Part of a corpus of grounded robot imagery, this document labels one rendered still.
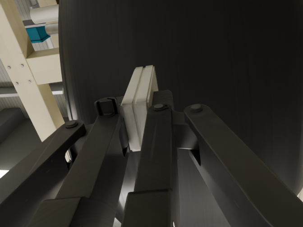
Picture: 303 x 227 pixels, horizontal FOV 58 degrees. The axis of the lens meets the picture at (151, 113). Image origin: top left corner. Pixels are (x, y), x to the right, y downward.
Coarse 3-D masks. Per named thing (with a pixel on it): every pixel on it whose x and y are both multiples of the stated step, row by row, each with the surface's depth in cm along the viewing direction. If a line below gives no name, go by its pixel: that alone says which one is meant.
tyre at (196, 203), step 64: (64, 0) 33; (128, 0) 28; (192, 0) 27; (256, 0) 27; (64, 64) 32; (128, 64) 28; (192, 64) 27; (256, 64) 27; (256, 128) 28; (128, 192) 32; (192, 192) 32
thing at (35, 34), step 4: (28, 28) 380; (32, 28) 378; (36, 28) 377; (40, 28) 384; (44, 28) 393; (28, 32) 383; (32, 32) 382; (36, 32) 381; (40, 32) 384; (44, 32) 393; (32, 36) 386; (36, 36) 385; (40, 36) 384; (44, 36) 393; (48, 36) 400; (32, 40) 389; (36, 40) 388; (40, 40) 386; (44, 40) 391
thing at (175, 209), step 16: (160, 112) 13; (144, 128) 12; (160, 128) 12; (144, 144) 11; (160, 144) 11; (144, 160) 10; (160, 160) 10; (176, 160) 13; (144, 176) 9; (160, 176) 9; (176, 176) 11; (144, 192) 8; (160, 192) 7; (176, 192) 10; (128, 208) 7; (144, 208) 7; (160, 208) 7; (176, 208) 9; (128, 224) 7; (144, 224) 7; (160, 224) 6; (176, 224) 8
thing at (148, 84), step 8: (144, 72) 19; (152, 72) 19; (144, 80) 17; (152, 80) 18; (144, 88) 16; (152, 88) 17; (144, 96) 15; (152, 96) 16; (136, 104) 14; (144, 104) 14; (136, 112) 14; (144, 112) 14; (144, 120) 15
